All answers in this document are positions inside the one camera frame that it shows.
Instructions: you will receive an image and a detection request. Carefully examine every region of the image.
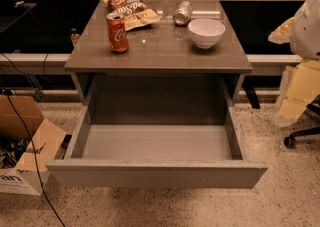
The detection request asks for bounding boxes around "white bowl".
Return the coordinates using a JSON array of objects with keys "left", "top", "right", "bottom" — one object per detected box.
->
[{"left": 188, "top": 19, "right": 225, "bottom": 49}]

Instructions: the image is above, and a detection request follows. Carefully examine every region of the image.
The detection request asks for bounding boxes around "silver can lying down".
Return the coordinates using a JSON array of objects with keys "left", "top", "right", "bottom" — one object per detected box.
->
[{"left": 173, "top": 1, "right": 193, "bottom": 26}]

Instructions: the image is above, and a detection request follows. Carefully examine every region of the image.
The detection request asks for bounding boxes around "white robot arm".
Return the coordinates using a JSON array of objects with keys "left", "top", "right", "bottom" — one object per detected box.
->
[{"left": 268, "top": 0, "right": 320, "bottom": 127}]

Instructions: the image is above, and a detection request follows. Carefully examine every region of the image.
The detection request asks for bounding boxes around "grey cabinet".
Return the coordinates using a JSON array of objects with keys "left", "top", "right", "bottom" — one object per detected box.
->
[{"left": 65, "top": 0, "right": 252, "bottom": 125}]

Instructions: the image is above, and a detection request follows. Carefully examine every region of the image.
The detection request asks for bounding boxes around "red coke can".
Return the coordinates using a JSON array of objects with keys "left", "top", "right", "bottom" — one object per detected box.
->
[{"left": 106, "top": 12, "right": 129, "bottom": 53}]

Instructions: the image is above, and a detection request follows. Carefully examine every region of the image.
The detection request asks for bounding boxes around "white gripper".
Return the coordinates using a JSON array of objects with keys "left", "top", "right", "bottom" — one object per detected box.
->
[{"left": 268, "top": 0, "right": 320, "bottom": 127}]

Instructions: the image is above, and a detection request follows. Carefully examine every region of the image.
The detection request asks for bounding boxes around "small bottle behind cabinet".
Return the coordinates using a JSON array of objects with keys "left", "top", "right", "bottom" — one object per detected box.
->
[{"left": 70, "top": 28, "right": 80, "bottom": 46}]

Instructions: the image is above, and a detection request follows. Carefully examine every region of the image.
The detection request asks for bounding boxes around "black cable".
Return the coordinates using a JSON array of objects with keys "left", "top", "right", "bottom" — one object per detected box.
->
[{"left": 0, "top": 52, "right": 67, "bottom": 227}]

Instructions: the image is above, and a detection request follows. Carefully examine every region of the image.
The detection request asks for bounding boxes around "brown chip bag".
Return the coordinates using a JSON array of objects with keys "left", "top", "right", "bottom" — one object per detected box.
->
[{"left": 103, "top": 0, "right": 160, "bottom": 31}]

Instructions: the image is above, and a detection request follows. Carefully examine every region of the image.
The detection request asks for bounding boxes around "grey open top drawer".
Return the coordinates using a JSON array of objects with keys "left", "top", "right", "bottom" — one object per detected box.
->
[{"left": 45, "top": 74, "right": 269, "bottom": 190}]

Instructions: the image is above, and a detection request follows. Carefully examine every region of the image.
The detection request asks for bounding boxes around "cardboard box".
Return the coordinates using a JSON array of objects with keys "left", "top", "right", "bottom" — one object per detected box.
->
[{"left": 0, "top": 95, "right": 66, "bottom": 196}]

